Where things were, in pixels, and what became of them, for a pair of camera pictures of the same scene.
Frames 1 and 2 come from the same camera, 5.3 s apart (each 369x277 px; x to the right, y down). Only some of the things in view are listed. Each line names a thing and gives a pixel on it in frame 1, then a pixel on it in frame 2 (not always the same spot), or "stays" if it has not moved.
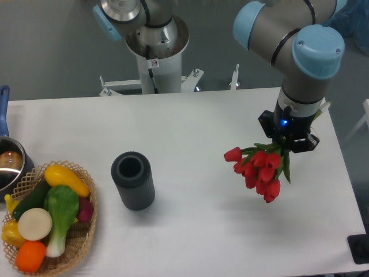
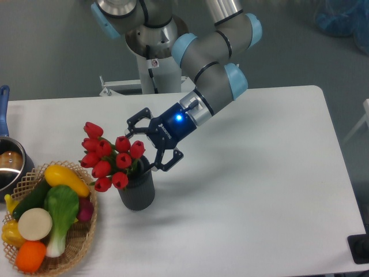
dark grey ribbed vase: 131,172 stays
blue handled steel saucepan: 15,165 stays
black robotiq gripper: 289,127 to 165,131
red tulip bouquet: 262,165 to 109,163
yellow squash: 57,175 stays
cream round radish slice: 35,224 stays
